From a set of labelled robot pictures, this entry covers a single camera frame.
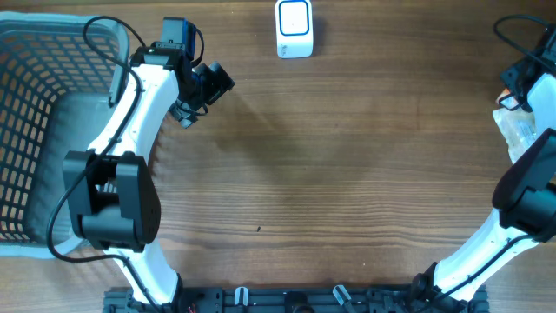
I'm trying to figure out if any white resealable pouch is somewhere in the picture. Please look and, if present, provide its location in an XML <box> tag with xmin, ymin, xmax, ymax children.
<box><xmin>493</xmin><ymin>109</ymin><xmax>537</xmax><ymax>163</ymax></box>

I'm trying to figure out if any orange small carton box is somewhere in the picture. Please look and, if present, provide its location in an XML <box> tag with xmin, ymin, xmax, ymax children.
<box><xmin>496</xmin><ymin>88</ymin><xmax>520</xmax><ymax>111</ymax></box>

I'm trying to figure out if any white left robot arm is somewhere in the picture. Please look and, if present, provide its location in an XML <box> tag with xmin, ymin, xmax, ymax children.
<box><xmin>54</xmin><ymin>17</ymin><xmax>235</xmax><ymax>312</ymax></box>

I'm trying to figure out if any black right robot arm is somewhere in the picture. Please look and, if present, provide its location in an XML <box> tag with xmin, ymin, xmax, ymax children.
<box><xmin>406</xmin><ymin>20</ymin><xmax>555</xmax><ymax>312</ymax></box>

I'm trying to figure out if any white barcode scanner box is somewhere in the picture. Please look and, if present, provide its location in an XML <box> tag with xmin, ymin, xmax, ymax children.
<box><xmin>275</xmin><ymin>0</ymin><xmax>314</xmax><ymax>59</ymax></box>

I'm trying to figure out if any grey plastic lattice basket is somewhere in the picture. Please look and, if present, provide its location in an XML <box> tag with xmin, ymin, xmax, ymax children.
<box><xmin>1</xmin><ymin>11</ymin><xmax>129</xmax><ymax>259</ymax></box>

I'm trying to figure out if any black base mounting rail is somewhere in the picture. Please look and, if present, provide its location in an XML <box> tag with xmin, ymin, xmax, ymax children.
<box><xmin>103</xmin><ymin>284</ymin><xmax>490</xmax><ymax>313</ymax></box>

